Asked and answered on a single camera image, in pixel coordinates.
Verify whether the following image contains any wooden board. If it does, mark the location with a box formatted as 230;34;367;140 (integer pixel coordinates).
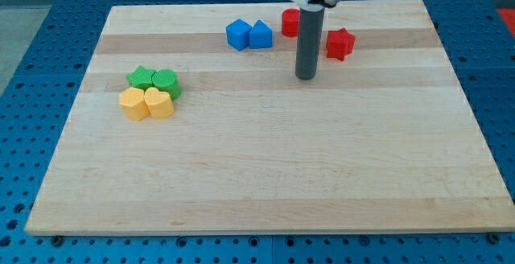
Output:
25;0;514;237

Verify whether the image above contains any blue triangular block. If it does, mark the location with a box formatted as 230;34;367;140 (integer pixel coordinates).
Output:
249;20;273;49

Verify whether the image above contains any blue cube block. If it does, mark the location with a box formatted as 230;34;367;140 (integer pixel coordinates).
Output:
226;19;252;51

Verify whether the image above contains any green cylinder block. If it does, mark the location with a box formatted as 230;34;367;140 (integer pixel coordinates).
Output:
152;69;182;100

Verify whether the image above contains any yellow heart block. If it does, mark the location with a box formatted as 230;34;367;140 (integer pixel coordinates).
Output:
144;87;175;119

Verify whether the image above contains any red cylinder block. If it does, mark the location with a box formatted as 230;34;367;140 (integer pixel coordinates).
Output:
281;8;300;38

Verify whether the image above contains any red star block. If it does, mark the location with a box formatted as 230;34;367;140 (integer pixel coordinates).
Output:
326;28;356;61

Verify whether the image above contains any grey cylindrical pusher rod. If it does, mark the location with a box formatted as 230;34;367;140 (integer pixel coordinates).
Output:
295;8;325;80

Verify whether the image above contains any green star block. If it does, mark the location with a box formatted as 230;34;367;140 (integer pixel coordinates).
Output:
126;66;156;90

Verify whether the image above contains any yellow hexagon block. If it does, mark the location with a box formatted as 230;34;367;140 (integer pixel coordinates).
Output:
118;87;150;121

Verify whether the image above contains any red object at edge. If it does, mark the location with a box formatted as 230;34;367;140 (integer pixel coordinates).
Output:
496;8;515;36

